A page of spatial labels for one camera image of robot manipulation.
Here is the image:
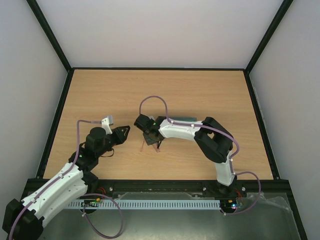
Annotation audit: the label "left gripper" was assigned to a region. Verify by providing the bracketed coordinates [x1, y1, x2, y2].
[96, 125, 131, 157]

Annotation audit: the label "pink sunglasses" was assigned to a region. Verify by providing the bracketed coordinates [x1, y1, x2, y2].
[139, 139, 162, 153]

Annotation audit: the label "grey-green glasses case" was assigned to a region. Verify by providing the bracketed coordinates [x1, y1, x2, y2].
[171, 116, 197, 122]

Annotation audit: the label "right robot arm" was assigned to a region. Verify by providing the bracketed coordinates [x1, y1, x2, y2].
[134, 114, 236, 196]

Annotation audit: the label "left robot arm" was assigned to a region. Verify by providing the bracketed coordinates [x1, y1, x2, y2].
[2, 125, 131, 240]

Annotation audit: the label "left circuit board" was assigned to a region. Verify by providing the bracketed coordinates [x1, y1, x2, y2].
[80, 197, 104, 208]

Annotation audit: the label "circuit board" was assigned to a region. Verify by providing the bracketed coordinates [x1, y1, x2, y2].
[220, 198, 244, 214]
[80, 197, 104, 208]

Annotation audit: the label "right circuit board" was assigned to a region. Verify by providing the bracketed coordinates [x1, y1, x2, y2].
[220, 198, 244, 214]

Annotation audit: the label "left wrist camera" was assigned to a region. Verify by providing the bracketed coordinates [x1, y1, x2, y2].
[101, 115, 114, 135]

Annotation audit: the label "black aluminium front rail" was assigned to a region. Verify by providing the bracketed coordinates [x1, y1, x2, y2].
[21, 178, 293, 199]

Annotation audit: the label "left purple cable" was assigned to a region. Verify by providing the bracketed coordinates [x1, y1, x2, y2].
[8, 119, 125, 238]

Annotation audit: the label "light blue cable duct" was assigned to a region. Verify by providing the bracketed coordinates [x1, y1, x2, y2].
[65, 199, 220, 210]

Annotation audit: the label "black cage frame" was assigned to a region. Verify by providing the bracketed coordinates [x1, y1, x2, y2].
[22, 0, 308, 240]

